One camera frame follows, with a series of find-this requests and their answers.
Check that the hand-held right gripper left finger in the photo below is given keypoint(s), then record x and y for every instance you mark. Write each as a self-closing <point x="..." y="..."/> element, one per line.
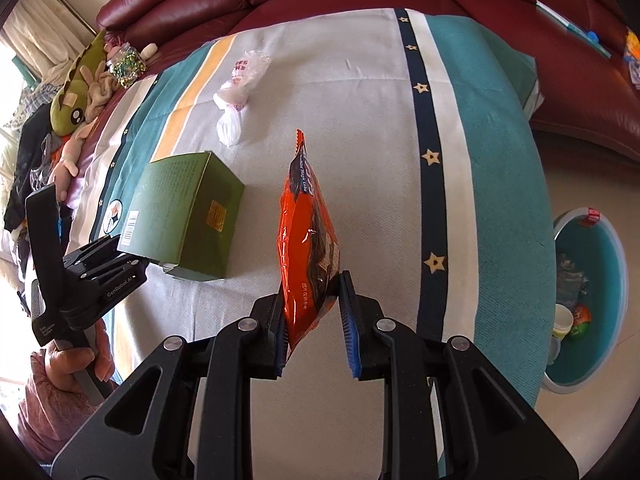
<point x="272" y="330"/>

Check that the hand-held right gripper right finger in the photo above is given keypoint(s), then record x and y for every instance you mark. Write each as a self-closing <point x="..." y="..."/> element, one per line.
<point x="350" y="340"/>

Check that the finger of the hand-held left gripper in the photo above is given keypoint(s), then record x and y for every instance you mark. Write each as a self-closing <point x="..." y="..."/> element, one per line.
<point x="100" y="255"/>

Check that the orange snack packet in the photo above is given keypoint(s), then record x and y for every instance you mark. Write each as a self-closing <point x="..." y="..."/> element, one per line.
<point x="305" y="240"/>

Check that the green cardboard box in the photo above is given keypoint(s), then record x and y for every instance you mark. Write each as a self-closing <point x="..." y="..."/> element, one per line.
<point x="185" y="210"/>

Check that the teal plastic basin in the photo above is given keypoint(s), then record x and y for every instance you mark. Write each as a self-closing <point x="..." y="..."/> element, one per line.
<point x="600" y="280"/>

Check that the person's left hand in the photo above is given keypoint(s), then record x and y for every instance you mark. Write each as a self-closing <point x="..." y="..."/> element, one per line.
<point x="55" y="365"/>

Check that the pink plush toy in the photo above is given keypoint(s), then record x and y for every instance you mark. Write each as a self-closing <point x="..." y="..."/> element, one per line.
<point x="75" y="150"/>

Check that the pile of dark clothes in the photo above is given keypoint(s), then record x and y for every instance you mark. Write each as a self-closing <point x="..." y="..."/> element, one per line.
<point x="25" y="160"/>

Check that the green plush dinosaur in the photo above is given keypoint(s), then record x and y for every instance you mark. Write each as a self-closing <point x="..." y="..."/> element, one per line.
<point x="70" y="100"/>

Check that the beige plush toy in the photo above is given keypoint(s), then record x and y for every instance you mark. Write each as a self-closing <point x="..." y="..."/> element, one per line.
<point x="97" y="90"/>

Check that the clear jar of glitter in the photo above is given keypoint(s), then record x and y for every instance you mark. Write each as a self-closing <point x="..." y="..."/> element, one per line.
<point x="125" y="67"/>

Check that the white plastic bag red print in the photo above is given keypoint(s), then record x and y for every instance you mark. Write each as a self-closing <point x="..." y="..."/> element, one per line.
<point x="240" y="80"/>

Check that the beige curtain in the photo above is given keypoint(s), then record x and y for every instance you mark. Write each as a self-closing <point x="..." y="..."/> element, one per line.
<point x="45" y="25"/>

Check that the printed striped blanket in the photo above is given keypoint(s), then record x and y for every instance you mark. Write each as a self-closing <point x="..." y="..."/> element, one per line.
<point x="350" y="85"/>

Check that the teal white book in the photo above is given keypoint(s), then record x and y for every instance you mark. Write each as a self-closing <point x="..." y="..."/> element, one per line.
<point x="565" y="20"/>

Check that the small blue toy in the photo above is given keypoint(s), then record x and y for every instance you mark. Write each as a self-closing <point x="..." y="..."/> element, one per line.
<point x="593" y="36"/>

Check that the pile of colourful books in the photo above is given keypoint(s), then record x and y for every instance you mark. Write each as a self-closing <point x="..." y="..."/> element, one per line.
<point x="632" y="55"/>

